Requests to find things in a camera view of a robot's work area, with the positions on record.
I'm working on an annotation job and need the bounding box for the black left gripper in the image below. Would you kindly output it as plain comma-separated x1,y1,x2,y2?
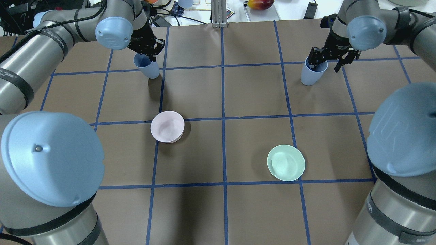
128,22,165,62

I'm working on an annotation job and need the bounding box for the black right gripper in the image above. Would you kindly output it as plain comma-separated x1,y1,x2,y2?
307,32,362,73

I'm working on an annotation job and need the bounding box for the blue cup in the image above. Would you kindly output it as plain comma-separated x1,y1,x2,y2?
133,54,159,79
301,57,328,86

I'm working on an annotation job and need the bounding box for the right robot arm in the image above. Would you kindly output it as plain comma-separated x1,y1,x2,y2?
303,0,436,245

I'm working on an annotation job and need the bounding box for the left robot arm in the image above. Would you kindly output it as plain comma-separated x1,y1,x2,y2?
1,18,162,245

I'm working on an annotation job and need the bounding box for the pink bowl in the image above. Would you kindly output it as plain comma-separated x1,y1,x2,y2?
151,111,184,143

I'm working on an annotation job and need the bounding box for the red yellow fruit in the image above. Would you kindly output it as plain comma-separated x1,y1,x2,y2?
247,0,274,10

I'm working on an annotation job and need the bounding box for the green bowl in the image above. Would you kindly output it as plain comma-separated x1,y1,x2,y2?
266,145,306,182

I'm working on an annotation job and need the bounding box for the aluminium frame post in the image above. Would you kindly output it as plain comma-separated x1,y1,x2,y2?
211,0,228,28

